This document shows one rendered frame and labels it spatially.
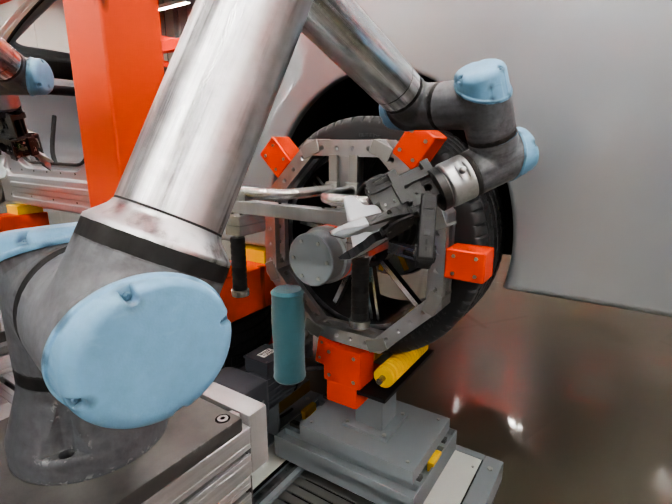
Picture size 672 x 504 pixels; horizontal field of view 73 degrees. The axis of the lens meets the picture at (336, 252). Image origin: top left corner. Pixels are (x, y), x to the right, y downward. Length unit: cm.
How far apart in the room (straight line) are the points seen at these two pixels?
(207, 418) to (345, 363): 75
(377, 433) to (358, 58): 114
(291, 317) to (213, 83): 88
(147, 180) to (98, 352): 12
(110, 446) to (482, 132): 61
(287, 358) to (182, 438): 72
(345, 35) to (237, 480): 60
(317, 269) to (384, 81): 49
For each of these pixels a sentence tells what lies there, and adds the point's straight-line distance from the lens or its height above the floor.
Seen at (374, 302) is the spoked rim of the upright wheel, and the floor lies 67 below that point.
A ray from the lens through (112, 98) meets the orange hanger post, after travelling 126.
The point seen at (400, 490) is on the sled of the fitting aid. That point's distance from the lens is 147.
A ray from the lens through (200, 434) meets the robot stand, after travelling 54.
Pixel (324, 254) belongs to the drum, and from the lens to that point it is 102.
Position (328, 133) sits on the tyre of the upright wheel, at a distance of 126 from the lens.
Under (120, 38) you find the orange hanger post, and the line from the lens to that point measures 129.
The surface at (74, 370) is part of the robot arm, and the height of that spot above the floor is 99.
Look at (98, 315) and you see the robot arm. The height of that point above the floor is 102.
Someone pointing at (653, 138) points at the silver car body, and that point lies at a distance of 117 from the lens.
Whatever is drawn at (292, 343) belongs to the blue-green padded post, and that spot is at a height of 60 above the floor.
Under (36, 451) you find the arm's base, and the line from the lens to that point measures 52.
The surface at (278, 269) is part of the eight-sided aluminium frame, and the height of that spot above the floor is 75.
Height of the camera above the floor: 113
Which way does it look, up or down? 14 degrees down
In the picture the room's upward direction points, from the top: straight up
